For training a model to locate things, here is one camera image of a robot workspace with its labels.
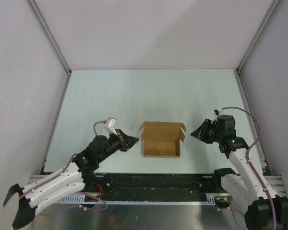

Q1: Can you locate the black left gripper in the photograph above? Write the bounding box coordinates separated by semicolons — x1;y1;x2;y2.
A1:
97;128;139;162

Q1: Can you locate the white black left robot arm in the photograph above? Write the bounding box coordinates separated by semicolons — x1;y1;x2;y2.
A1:
3;129;139;230

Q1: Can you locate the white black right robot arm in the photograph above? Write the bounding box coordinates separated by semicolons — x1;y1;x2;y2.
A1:
191;115;288;230

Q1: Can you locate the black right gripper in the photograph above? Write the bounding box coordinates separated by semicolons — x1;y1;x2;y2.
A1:
190;118;223;144

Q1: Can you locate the grey slotted cable duct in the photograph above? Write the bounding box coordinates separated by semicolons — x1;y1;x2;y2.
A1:
56;193;215;206

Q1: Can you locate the brown cardboard box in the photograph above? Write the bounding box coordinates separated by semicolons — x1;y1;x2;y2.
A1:
139;121;187;158

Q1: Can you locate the left aluminium frame post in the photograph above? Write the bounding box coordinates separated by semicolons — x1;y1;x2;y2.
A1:
25;0;71;74

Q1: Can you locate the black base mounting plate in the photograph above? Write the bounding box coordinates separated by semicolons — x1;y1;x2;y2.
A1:
84;173;224;194

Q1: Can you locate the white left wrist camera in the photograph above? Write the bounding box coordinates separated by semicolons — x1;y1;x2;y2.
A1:
104;117;118;136

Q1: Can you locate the right aluminium frame post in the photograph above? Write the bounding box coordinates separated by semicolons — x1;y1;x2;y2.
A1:
236;0;283;73

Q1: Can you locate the aluminium frame post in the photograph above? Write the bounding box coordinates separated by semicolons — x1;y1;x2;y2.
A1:
236;0;283;73
25;0;71;74

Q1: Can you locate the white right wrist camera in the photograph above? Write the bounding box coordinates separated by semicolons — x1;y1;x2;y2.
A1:
214;108;224;120

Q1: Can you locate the small crumpled plastic scrap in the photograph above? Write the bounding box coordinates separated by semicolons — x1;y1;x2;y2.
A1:
157;146;166;156

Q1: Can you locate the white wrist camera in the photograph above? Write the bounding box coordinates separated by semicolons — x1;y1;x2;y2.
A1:
214;108;224;120
104;117;118;136

